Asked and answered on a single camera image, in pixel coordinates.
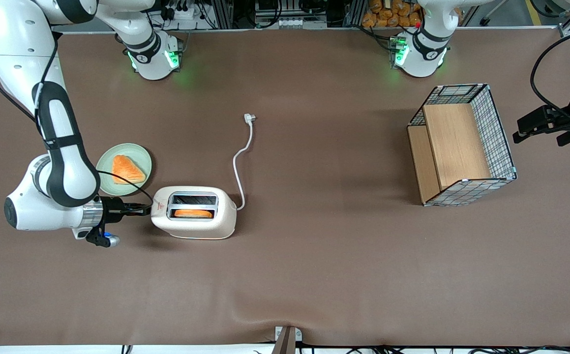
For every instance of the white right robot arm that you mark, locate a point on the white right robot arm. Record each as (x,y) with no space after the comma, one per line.
(63,172)

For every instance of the pile of orange bread rolls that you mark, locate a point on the pile of orange bread rolls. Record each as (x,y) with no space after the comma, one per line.
(388,14)

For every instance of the white power strip with plugs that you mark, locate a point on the white power strip with plugs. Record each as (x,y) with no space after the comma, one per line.
(186,14)

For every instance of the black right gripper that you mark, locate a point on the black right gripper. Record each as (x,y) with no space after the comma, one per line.
(113,206)

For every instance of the brown table cloth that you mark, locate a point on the brown table cloth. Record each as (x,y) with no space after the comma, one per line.
(314,275)

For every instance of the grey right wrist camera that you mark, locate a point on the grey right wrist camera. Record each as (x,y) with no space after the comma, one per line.
(107,240)

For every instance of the triangular orange pastry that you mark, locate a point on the triangular orange pastry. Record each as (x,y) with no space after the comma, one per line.
(126,169)

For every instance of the cream two-slot toaster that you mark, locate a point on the cream two-slot toaster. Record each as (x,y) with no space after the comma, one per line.
(194,227)

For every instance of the pale green plate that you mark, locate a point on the pale green plate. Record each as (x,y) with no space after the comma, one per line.
(139,157)

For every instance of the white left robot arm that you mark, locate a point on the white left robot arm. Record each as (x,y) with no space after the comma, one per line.
(422,56)

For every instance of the toast slice in toaster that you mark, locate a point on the toast slice in toaster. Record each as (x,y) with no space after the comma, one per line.
(194,214)

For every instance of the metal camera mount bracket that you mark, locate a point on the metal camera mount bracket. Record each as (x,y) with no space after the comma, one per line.
(287,341)

